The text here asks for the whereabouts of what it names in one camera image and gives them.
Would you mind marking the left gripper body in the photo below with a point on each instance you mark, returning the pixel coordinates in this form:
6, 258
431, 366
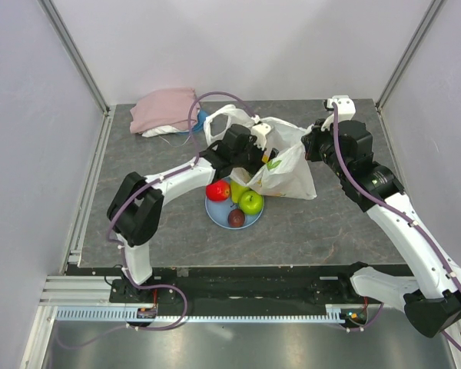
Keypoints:
251, 159

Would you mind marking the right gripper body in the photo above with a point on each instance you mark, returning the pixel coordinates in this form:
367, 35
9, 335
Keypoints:
323, 140

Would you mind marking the white plastic bag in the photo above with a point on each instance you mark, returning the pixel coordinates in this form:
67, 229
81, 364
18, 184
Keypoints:
287, 173

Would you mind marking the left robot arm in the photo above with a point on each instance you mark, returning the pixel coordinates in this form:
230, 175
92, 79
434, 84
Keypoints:
135, 211

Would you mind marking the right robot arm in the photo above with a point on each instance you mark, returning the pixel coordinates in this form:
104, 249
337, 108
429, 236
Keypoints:
431, 297

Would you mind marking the green pear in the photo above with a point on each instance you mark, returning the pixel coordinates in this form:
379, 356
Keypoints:
237, 190

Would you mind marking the green apple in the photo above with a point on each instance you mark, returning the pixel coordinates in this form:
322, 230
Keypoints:
251, 202

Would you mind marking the red apple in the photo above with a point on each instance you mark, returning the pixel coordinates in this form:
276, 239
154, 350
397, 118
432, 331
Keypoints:
218, 191

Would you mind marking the blue plate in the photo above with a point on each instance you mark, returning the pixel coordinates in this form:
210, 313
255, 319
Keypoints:
218, 212

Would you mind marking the passion fruit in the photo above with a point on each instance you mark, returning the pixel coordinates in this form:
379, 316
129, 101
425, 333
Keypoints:
236, 218

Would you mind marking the blue cloth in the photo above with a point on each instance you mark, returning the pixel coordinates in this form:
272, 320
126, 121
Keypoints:
199, 126

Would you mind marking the white cloth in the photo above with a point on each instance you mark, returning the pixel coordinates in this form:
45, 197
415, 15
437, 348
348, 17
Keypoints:
163, 130

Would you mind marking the pink cloth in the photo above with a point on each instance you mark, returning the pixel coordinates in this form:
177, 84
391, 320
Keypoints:
168, 106

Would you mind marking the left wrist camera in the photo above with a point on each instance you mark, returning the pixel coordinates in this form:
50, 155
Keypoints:
260, 132

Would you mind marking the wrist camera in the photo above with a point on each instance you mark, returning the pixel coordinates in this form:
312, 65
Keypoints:
260, 132
345, 107

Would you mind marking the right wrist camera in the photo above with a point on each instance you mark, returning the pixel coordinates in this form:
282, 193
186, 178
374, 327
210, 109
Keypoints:
345, 107

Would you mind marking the cable duct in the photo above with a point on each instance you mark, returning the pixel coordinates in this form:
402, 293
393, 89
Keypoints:
128, 314

